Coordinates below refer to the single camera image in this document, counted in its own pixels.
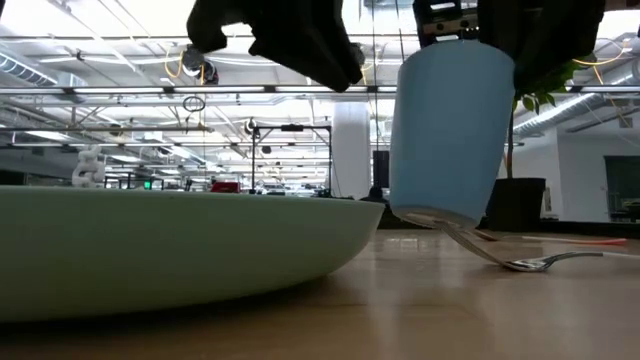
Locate light blue cup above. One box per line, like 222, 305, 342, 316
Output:
388, 39, 517, 230

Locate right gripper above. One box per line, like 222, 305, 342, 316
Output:
477, 0, 607, 93

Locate yellow extension cable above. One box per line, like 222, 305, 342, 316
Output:
571, 42, 632, 129

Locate silver ventilation duct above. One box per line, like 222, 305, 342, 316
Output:
513, 62, 640, 139
0, 52, 59, 87

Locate black metal frame stand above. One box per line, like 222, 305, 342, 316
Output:
251, 123, 334, 197

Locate green leafy plant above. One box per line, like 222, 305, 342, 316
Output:
503, 59, 584, 180

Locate black screen on stand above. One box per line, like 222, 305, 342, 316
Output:
372, 149, 391, 190

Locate metal fork white handle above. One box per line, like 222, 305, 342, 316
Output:
403, 213, 640, 274

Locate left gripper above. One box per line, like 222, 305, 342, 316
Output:
187, 0, 364, 94

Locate white round column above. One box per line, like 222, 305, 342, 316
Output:
332, 102, 372, 200

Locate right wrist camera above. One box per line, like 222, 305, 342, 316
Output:
414, 0, 480, 49

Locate pale green plate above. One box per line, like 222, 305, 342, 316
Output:
0, 185, 386, 324

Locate dark glass door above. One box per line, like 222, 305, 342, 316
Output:
603, 154, 640, 222

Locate black plant pot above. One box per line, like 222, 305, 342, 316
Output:
482, 177, 547, 232

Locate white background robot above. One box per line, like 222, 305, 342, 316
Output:
71, 144, 107, 189

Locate hanging black cable loop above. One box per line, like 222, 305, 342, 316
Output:
181, 94, 207, 114

